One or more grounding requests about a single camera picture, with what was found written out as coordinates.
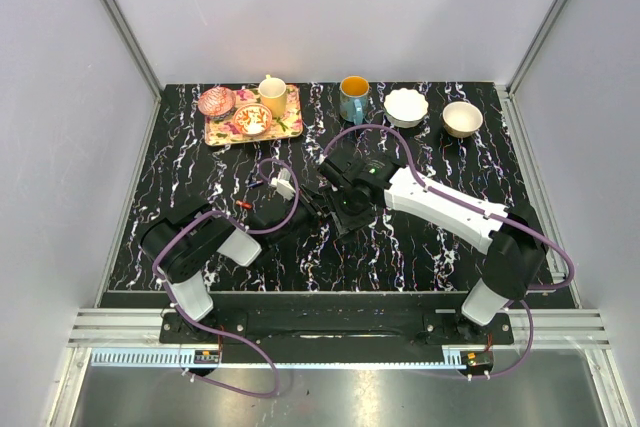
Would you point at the red AAA battery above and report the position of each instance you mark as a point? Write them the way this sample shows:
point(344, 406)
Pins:
point(244, 204)

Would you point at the blue mug orange inside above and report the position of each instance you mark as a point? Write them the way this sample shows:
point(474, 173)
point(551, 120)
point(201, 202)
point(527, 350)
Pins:
point(354, 94)

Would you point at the pink patterned bowl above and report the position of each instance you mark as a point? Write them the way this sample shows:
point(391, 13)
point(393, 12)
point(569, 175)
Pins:
point(217, 103)

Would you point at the aluminium front rail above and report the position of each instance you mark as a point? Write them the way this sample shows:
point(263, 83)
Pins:
point(120, 338)

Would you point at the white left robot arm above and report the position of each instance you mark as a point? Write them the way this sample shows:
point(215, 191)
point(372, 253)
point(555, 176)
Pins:
point(281, 221)

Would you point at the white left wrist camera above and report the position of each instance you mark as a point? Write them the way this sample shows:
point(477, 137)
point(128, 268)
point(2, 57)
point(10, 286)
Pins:
point(284, 185)

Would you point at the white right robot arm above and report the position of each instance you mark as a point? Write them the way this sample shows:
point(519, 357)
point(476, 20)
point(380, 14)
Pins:
point(510, 239)

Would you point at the floral rectangular tray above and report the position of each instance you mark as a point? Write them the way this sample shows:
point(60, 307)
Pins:
point(218, 133)

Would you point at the cream round bowl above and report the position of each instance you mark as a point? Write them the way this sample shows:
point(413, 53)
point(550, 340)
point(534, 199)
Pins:
point(462, 119)

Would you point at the orange patterned bowl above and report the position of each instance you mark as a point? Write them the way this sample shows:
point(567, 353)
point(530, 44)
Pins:
point(252, 119)

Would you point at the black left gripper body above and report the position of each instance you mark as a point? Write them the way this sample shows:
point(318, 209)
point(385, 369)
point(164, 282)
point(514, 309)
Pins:
point(307, 199)

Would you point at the yellow mug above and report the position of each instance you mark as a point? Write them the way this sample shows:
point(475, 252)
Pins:
point(273, 95)

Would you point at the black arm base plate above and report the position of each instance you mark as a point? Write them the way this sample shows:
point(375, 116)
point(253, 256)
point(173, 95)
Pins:
point(431, 318)

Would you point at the white scalloped bowl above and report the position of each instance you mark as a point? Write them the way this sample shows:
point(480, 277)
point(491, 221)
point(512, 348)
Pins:
point(405, 108)

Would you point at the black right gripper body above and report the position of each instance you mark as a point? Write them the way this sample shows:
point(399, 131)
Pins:
point(345, 210)

